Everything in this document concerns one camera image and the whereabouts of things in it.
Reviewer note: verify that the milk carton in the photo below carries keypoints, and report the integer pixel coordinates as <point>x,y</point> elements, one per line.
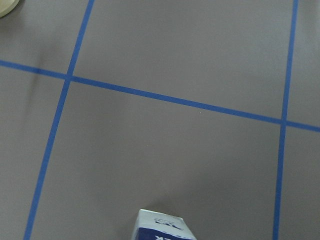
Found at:
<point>152,225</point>

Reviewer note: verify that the wooden mug tree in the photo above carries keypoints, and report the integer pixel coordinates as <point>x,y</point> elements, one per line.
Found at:
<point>6,6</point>

